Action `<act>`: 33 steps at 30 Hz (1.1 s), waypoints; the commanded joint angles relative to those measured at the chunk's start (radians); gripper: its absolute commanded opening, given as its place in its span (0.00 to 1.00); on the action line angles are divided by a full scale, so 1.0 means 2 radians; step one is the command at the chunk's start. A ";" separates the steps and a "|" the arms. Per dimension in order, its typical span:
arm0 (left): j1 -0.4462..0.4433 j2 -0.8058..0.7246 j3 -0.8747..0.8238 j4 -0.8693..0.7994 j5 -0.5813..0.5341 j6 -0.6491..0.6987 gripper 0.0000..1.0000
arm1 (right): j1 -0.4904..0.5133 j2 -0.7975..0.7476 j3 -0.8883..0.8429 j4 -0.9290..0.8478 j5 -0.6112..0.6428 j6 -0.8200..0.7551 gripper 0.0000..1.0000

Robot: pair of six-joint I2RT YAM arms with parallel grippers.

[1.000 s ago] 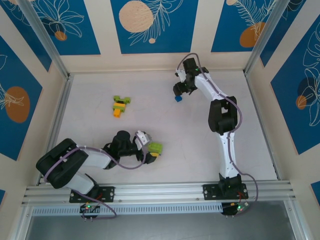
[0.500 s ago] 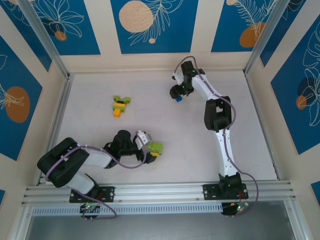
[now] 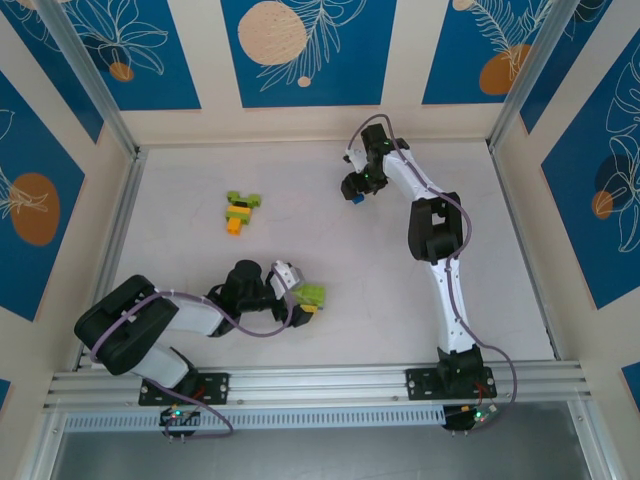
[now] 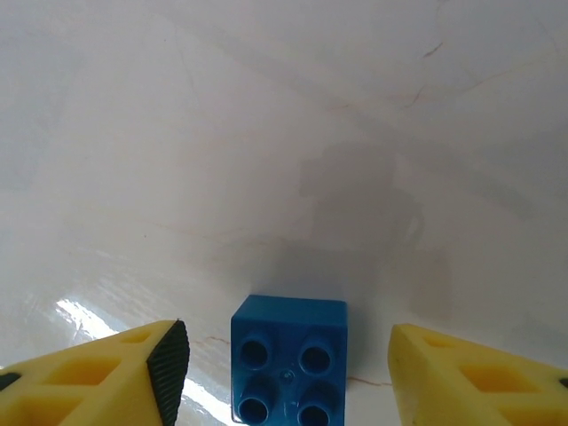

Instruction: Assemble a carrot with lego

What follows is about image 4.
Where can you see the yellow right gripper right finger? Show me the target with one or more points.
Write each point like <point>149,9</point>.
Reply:
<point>479,390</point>

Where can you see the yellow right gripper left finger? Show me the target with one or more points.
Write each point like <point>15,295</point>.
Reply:
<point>89,390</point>

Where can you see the blue square lego brick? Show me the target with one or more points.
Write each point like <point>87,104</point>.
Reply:
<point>288,319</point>

